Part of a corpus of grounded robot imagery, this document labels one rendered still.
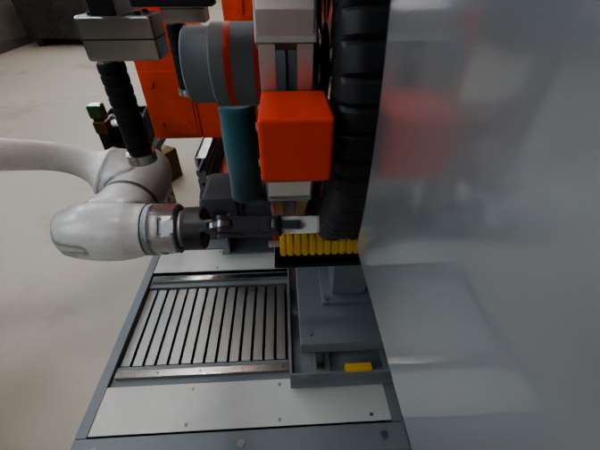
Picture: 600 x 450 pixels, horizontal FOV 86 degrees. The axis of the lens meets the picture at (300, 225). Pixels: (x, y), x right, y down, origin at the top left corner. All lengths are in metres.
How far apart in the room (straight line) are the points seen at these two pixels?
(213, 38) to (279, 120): 0.33
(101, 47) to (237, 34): 0.22
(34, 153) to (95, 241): 0.21
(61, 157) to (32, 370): 0.83
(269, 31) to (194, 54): 0.26
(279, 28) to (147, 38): 0.18
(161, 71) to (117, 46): 0.67
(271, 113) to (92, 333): 1.17
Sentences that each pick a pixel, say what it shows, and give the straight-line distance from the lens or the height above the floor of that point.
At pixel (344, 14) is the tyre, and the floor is 0.96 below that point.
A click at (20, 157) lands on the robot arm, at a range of 0.74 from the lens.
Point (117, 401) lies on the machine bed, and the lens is 1.11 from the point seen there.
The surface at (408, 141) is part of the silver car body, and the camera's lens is 0.21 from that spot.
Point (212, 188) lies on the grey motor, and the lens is 1.13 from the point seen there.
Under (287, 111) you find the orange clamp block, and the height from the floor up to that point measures 0.88.
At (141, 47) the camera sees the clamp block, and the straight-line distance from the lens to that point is 0.50.
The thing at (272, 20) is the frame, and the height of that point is 0.95.
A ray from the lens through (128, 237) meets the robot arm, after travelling 0.59.
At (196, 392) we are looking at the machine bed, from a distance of 1.04.
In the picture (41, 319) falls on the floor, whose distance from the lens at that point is 1.53.
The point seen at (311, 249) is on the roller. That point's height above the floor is 0.52.
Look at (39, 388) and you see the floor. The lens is 1.35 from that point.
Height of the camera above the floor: 1.00
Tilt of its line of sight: 39 degrees down
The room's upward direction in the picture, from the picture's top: straight up
